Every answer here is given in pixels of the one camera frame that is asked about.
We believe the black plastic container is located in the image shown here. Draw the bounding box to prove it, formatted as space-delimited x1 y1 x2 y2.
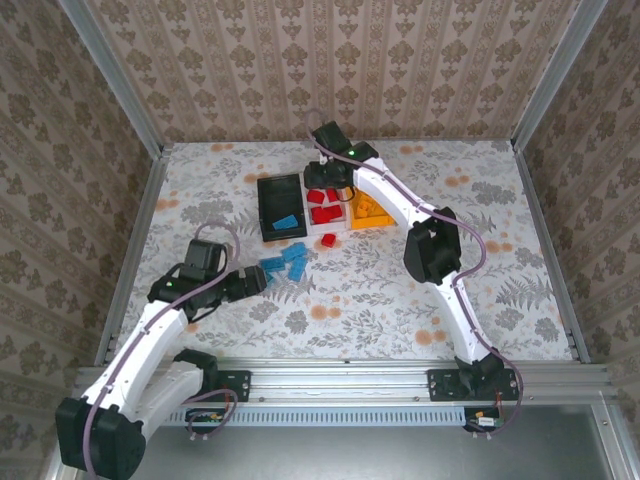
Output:
256 173 310 243

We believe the white plastic container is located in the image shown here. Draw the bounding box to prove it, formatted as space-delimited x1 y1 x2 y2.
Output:
299 169 351 236

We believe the orange plastic container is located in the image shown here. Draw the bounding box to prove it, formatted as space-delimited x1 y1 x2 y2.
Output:
344 184 399 231

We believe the floral patterned table cover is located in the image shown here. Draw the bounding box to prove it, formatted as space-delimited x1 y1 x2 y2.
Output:
114 140 574 361

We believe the small left connector board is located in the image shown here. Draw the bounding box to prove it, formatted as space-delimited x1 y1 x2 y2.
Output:
187 408 224 429

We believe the small connector board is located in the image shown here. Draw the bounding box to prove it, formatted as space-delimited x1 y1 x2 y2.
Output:
464 407 504 432
187 408 224 429

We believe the grey metal panel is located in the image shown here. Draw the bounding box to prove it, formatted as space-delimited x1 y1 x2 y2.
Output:
129 407 619 480

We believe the small right connector board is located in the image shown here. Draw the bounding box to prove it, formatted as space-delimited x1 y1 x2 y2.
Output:
464 407 504 432

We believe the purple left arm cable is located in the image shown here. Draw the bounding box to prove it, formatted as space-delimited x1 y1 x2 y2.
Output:
82 221 242 480

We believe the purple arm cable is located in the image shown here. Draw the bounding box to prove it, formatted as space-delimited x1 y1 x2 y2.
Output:
82 221 242 480
304 108 524 441

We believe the aluminium side rail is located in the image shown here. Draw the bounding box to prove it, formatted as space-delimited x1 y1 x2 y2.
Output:
94 147 174 366
512 142 592 364

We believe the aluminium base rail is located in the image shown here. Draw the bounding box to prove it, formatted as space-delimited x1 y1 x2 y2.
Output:
74 357 614 404

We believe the grey slotted cable duct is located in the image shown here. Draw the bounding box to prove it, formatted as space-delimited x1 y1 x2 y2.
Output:
169 405 469 427

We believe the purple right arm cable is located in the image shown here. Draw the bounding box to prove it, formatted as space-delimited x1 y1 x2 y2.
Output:
304 108 524 441

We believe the aluminium frame post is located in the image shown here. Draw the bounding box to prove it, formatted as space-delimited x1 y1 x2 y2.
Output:
510 0 609 151
58 0 166 159

